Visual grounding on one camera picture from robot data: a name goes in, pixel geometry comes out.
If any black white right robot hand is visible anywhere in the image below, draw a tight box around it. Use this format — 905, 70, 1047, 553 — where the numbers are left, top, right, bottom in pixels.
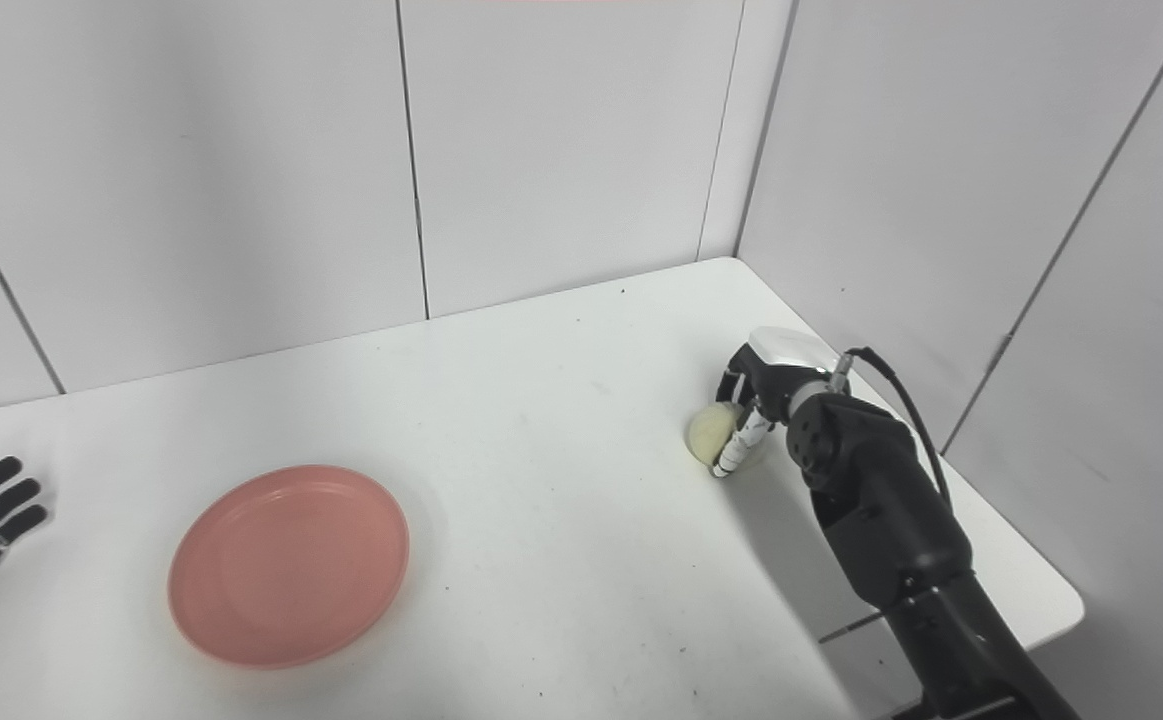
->
710, 327, 843, 480

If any cream steamed bun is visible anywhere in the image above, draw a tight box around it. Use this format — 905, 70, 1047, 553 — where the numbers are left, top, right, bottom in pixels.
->
686, 402, 768, 468

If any pink round plate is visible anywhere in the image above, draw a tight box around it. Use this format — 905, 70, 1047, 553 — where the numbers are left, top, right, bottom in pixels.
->
167, 464, 411, 670

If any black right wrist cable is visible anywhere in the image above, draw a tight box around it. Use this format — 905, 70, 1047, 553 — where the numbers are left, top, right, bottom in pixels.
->
828, 346, 955, 503

